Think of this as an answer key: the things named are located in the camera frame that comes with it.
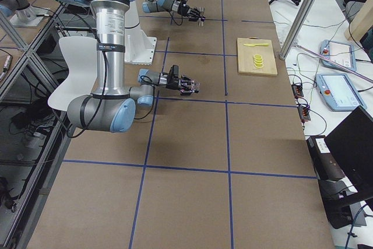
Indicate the near teach pendant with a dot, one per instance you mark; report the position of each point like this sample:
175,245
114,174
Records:
338,92

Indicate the steel measuring jigger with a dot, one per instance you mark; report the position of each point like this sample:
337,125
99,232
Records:
201,16

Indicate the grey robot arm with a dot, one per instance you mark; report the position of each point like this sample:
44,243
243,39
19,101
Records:
170,6
111,106

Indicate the aluminium frame post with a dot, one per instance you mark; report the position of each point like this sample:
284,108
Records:
295,28

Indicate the clear glass shaker cup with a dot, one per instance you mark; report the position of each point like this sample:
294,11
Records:
194,86

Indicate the yellow plastic knife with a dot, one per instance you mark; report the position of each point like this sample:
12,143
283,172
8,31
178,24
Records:
256,44

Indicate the black desktop box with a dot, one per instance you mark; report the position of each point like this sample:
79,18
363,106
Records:
325,164

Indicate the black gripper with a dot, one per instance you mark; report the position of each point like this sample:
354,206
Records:
186,11
174,86

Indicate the bamboo cutting board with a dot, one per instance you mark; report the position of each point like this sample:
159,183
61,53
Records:
246,60

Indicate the far teach pendant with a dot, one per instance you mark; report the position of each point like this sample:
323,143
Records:
340,53

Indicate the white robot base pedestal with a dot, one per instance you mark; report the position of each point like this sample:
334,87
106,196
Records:
139,48

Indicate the white plastic chair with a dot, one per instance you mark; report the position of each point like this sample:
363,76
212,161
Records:
80,55

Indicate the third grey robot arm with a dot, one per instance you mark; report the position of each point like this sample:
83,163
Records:
21,13

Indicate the teach pendant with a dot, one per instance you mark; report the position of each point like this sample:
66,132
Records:
338,92
340,53

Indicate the black computer monitor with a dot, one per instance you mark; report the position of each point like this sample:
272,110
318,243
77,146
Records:
350,143

